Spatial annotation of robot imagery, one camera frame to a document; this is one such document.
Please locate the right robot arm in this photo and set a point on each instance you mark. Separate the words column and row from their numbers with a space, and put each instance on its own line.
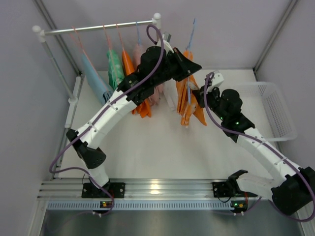
column 290, row 187

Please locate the blue wire hanger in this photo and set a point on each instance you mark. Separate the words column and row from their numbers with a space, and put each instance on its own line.
column 188, row 48

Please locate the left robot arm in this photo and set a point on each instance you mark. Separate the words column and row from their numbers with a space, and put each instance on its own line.
column 157, row 66

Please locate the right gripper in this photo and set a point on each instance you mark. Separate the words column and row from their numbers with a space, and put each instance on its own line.
column 200, row 96

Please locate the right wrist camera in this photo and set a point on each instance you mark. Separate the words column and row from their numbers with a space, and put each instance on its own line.
column 215, row 80

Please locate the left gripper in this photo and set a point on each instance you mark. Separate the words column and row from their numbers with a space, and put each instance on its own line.
column 177, row 62

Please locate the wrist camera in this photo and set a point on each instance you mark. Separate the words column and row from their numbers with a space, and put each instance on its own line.
column 215, row 80
column 166, row 42

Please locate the grey slotted cable duct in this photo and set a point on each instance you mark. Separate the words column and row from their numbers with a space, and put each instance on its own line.
column 145, row 205

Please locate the light blue trousers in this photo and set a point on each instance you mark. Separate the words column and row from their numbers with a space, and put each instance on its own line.
column 101, row 89

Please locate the pink hanger of green trousers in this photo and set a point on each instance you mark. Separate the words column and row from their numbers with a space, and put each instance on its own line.
column 109, row 44

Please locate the pink hanger of orange trousers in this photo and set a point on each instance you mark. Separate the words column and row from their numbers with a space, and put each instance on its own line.
column 120, row 37

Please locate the orange white patterned trousers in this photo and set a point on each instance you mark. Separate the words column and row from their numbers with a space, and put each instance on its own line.
column 187, row 104

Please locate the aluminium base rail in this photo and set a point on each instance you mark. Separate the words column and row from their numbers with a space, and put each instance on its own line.
column 135, row 189

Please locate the plain orange trousers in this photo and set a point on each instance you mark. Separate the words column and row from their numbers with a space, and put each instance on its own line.
column 143, row 109

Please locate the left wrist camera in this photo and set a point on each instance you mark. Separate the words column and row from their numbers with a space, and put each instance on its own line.
column 166, row 42

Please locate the pink trousers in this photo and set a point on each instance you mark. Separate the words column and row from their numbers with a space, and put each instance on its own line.
column 138, row 51

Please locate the white plastic basket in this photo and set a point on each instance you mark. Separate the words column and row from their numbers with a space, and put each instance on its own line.
column 265, row 106

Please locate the green patterned trousers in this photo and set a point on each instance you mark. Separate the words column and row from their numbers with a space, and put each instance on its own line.
column 119, row 69

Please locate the white clothes rack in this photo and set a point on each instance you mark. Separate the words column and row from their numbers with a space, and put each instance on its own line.
column 73, row 94

